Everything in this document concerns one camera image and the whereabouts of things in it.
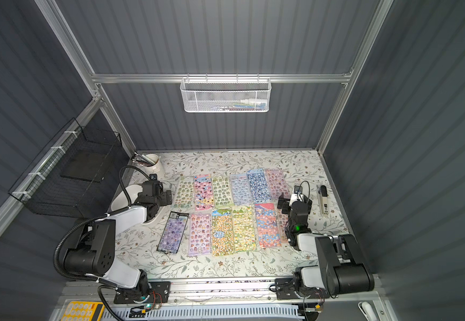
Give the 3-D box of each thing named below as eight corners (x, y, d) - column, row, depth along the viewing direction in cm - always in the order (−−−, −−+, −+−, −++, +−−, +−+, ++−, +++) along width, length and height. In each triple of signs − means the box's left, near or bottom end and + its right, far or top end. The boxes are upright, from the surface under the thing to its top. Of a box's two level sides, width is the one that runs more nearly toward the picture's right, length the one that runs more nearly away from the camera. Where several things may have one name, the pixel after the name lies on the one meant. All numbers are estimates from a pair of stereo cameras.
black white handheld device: (320, 215, 96) (323, 210, 92) (318, 190, 105) (321, 185, 101) (326, 216, 95) (330, 211, 91) (324, 191, 105) (327, 186, 101)
